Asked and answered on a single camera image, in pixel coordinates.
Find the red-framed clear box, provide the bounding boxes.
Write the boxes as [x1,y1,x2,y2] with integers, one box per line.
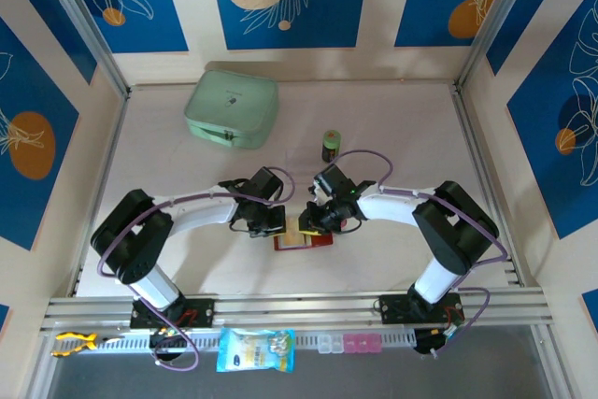
[273,229,335,253]

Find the black bottle green lid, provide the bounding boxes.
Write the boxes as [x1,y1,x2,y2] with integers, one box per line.
[320,130,341,164]

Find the mint green zipper pouch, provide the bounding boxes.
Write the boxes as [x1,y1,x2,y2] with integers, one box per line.
[185,69,280,151]

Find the clear plastic pill box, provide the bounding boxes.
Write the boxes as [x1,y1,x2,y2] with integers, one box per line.
[317,334,345,355]

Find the blue snack bag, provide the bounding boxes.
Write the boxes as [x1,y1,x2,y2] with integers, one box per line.
[216,327,297,375]

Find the pink plastic pill box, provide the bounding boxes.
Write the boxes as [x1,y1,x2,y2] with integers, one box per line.
[343,333,383,354]

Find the grey metal sheet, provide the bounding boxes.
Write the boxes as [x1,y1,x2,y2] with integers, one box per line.
[27,323,569,399]

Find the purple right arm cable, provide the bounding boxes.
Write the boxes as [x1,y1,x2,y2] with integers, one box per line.
[321,150,509,359]

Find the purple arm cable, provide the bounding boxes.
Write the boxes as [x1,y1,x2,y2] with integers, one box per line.
[96,165,295,372]
[321,150,509,359]

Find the long aluminium base rail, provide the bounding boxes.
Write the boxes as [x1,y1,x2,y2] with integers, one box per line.
[39,287,555,335]

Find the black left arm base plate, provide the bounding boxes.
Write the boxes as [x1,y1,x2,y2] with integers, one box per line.
[129,296,216,329]

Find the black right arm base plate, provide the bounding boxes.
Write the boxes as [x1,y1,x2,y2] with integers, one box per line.
[378,293,464,325]

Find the white slotted cable duct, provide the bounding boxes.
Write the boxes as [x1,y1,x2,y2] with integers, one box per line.
[95,329,417,353]

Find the aluminium side rail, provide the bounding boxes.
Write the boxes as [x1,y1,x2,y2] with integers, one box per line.
[451,85,534,289]
[68,90,131,298]

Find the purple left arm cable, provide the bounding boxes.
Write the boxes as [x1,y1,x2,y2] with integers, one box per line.
[96,165,295,372]

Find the yellow handled pliers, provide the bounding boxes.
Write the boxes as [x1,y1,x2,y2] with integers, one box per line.
[51,331,125,358]

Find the aluminium frame post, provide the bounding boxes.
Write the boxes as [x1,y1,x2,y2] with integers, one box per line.
[35,0,131,97]
[453,0,538,92]

